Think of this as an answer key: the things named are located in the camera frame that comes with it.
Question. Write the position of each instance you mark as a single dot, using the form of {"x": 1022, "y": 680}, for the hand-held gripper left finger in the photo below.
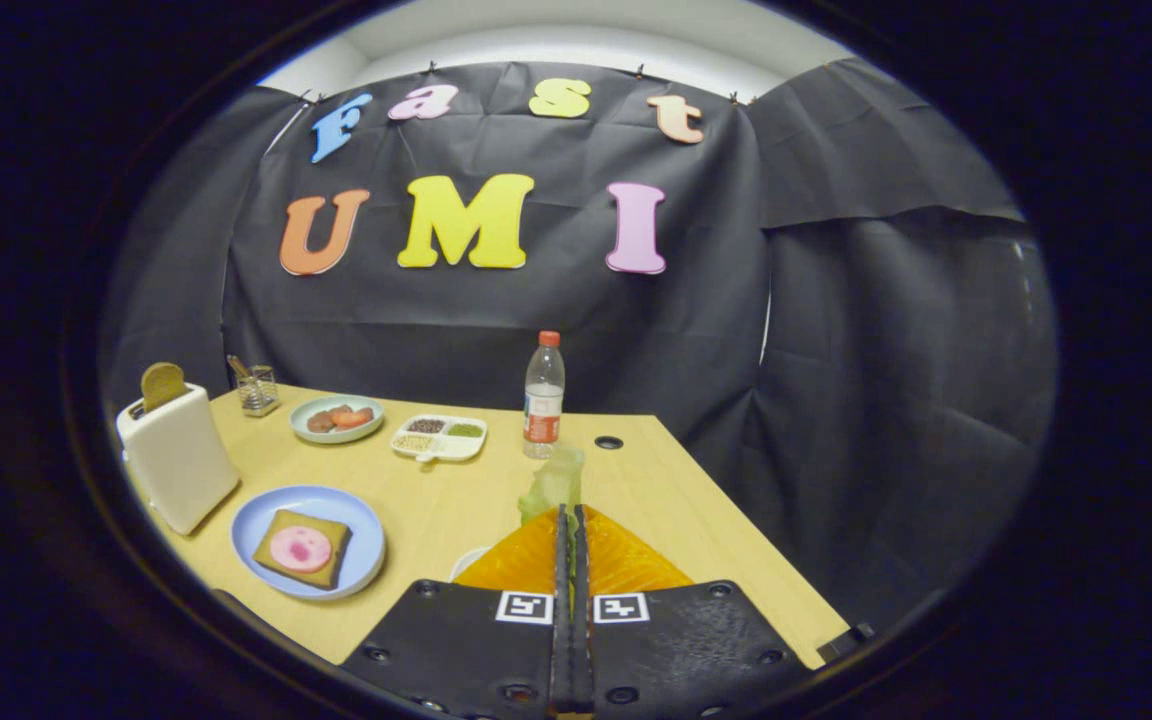
{"x": 466, "y": 650}

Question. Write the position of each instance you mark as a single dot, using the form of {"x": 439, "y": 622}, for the pale green plate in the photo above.
{"x": 336, "y": 437}

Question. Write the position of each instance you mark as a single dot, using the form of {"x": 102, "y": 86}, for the square toasted bread slice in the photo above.
{"x": 331, "y": 528}

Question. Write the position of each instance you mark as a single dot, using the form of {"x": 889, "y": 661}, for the brown meat patty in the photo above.
{"x": 320, "y": 422}

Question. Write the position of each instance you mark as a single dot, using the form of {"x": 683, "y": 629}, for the green lettuce leaf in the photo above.
{"x": 554, "y": 482}

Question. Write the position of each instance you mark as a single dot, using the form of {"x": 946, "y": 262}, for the brown wooden utensil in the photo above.
{"x": 236, "y": 366}

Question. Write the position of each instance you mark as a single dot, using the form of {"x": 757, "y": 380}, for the pink ham slice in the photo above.
{"x": 299, "y": 548}

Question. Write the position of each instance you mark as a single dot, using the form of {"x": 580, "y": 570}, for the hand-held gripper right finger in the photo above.
{"x": 676, "y": 650}

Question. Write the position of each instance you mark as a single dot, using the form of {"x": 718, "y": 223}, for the red tomato slice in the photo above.
{"x": 351, "y": 416}

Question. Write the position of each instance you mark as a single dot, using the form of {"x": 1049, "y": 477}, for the blue plate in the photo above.
{"x": 366, "y": 530}

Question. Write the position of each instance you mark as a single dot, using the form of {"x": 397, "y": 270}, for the small white dish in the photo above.
{"x": 466, "y": 562}

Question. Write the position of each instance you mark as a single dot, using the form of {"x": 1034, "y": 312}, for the brown toast slice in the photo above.
{"x": 163, "y": 385}

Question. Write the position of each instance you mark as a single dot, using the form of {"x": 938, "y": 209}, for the white divided seasoning tray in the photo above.
{"x": 436, "y": 450}

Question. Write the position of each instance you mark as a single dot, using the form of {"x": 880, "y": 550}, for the black backdrop cloth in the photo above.
{"x": 836, "y": 380}

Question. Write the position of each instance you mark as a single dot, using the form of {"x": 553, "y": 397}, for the clear bottle red cap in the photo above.
{"x": 543, "y": 395}

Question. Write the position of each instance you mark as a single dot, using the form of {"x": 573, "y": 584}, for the white toaster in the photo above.
{"x": 176, "y": 470}

